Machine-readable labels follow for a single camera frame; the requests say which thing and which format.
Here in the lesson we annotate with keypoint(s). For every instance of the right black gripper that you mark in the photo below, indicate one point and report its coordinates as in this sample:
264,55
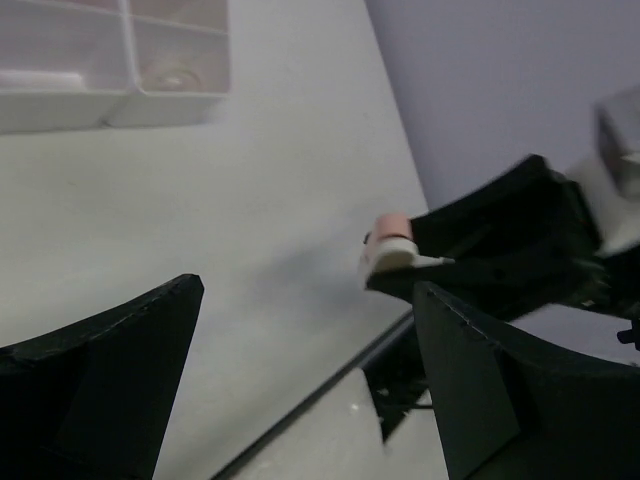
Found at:
565,268

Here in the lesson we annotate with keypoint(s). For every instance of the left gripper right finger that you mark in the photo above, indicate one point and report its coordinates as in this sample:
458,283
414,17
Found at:
509,405

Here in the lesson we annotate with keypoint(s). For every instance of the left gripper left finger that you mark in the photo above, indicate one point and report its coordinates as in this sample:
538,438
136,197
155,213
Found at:
92,400

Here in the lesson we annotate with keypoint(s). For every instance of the pink stapler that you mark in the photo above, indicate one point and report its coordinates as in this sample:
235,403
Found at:
390,246

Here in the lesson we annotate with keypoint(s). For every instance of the left white organizer tray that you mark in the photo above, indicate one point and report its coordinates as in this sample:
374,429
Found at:
64,64

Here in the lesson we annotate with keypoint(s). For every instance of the white organizer tray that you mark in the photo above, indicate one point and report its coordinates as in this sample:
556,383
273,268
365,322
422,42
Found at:
64,64
179,64

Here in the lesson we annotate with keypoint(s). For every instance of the right white organizer tray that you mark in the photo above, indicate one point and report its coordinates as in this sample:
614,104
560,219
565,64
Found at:
179,64

